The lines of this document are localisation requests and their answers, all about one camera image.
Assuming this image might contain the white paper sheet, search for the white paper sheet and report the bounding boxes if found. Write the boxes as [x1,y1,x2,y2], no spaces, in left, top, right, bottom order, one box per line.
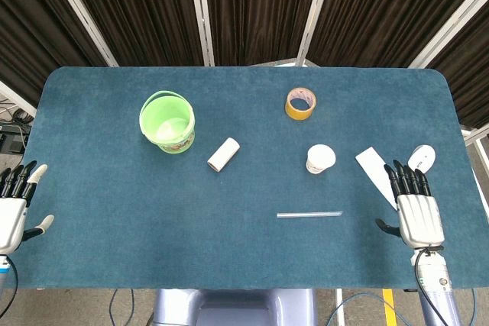
[355,146,400,211]

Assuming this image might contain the white cardboard tube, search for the white cardboard tube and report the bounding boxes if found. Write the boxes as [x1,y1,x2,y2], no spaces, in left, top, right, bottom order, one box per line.
[206,137,241,173]

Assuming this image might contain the blue table mat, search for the blue table mat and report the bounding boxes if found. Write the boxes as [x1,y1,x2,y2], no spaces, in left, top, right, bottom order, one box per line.
[2,66,489,291]

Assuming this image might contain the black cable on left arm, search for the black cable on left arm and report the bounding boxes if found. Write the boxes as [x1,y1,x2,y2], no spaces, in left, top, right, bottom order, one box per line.
[0,253,20,311]

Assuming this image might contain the lavender robot base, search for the lavender robot base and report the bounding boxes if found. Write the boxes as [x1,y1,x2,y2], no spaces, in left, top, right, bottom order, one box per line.
[151,288,318,326]

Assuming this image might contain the green plastic bucket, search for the green plastic bucket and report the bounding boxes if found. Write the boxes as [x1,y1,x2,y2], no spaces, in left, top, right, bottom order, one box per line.
[138,90,196,155]

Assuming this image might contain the small white paper cup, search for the small white paper cup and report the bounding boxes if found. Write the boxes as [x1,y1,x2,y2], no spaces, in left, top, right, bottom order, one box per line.
[305,144,337,175]

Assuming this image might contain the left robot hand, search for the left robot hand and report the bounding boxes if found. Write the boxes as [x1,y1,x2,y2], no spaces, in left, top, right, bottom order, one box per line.
[0,160,55,255]

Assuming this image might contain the black floor equipment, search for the black floor equipment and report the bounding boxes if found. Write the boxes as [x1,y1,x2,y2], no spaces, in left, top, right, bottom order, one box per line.
[0,98,37,156]

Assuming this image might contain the white oval device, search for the white oval device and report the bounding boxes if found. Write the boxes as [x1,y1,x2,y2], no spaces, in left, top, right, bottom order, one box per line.
[406,144,437,173]

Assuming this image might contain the brown curtain partition panels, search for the brown curtain partition panels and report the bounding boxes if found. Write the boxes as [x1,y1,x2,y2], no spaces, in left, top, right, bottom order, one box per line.
[0,0,489,132]

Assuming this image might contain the clear plastic straw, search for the clear plastic straw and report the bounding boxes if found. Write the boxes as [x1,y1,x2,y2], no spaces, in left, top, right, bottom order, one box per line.
[277,210,345,220]

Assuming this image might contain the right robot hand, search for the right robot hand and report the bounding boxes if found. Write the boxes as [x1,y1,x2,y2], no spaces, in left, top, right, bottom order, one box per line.
[375,159,445,249]

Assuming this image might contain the yellow tape roll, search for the yellow tape roll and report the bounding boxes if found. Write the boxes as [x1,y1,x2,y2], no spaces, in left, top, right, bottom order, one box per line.
[284,87,318,121]

